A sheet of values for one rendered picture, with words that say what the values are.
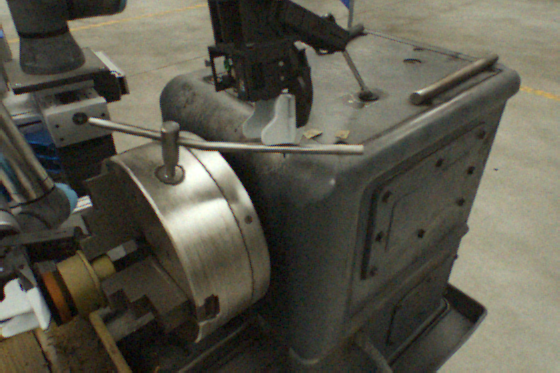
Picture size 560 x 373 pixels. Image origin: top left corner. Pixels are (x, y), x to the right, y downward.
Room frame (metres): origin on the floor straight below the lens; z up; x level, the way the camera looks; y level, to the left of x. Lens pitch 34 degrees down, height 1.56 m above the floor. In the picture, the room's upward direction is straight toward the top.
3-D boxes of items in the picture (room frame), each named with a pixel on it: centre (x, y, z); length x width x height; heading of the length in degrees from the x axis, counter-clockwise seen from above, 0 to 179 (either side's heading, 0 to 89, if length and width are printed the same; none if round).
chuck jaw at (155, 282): (0.38, 0.17, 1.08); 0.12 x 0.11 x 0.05; 41
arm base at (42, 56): (1.06, 0.59, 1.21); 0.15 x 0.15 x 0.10
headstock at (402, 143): (0.78, -0.12, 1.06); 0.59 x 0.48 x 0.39; 131
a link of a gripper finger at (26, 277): (0.40, 0.36, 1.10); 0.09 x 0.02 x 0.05; 40
